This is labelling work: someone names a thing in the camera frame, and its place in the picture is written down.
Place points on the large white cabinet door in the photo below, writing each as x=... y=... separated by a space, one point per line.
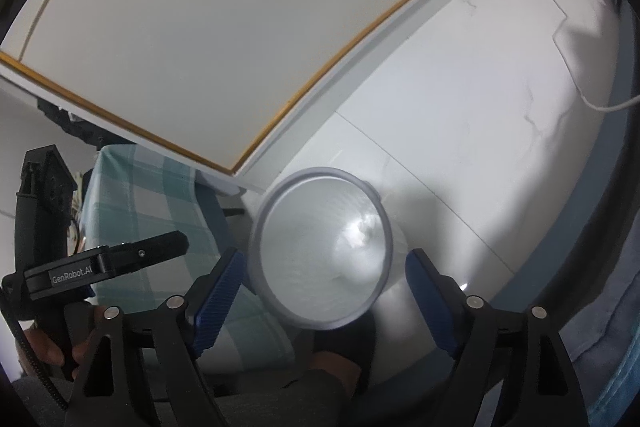
x=200 y=32

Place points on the blue cloth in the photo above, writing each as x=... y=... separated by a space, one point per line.
x=605 y=357

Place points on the person's left hand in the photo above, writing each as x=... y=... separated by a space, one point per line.
x=42 y=347

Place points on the white trash bin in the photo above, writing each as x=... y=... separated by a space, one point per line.
x=310 y=257

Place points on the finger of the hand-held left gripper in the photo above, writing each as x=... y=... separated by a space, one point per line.
x=42 y=217
x=145 y=252

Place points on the person's leg grey trousers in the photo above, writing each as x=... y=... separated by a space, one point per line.
x=280 y=402

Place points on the dark cloth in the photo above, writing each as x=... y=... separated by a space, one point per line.
x=75 y=119

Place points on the teal checked tablecloth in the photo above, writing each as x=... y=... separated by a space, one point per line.
x=130 y=187

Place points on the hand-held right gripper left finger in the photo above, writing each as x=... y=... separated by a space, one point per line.
x=220 y=302

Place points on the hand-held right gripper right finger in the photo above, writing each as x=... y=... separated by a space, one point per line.
x=430 y=302

